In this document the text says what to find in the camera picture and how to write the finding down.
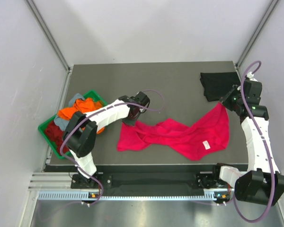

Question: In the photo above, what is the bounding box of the aluminium frame post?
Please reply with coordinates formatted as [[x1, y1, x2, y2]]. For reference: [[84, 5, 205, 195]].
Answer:
[[24, 0, 71, 71], [234, 0, 281, 69]]

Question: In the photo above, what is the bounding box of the dark red t-shirt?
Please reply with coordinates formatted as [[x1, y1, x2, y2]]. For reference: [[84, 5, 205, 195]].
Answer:
[[44, 120, 63, 157]]

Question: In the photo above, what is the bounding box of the folded black t-shirt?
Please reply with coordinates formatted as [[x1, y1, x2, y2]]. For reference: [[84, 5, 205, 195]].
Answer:
[[200, 72, 240, 102]]

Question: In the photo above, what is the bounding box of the pink t-shirt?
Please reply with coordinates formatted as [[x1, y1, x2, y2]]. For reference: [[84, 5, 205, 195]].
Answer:
[[117, 103, 230, 161]]

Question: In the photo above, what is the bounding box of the left aluminium frame post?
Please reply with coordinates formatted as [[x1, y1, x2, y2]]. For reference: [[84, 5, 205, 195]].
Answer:
[[24, 0, 71, 71]]

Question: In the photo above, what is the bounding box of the right aluminium frame post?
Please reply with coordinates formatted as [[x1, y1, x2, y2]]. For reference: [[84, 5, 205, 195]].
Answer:
[[234, 0, 281, 69]]

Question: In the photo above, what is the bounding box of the green plastic bin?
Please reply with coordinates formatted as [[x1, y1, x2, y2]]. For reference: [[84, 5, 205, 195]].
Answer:
[[38, 90, 107, 159]]

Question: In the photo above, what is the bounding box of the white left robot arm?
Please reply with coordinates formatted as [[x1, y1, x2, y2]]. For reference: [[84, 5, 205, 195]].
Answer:
[[62, 91, 150, 188]]

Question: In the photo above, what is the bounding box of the slotted cable duct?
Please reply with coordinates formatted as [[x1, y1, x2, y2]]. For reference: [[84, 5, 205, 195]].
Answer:
[[38, 191, 230, 201]]

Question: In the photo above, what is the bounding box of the orange t-shirt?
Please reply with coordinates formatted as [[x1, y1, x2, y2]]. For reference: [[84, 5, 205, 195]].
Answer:
[[57, 97, 103, 121]]

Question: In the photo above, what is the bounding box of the grey t-shirt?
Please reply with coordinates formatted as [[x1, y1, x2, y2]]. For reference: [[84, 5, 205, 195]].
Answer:
[[54, 93, 85, 131]]

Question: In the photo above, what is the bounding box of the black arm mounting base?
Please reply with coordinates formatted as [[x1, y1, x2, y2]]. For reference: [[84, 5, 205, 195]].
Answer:
[[70, 165, 242, 190]]

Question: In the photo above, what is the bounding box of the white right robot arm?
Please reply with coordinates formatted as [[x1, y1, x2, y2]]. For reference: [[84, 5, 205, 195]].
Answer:
[[211, 79, 284, 206]]

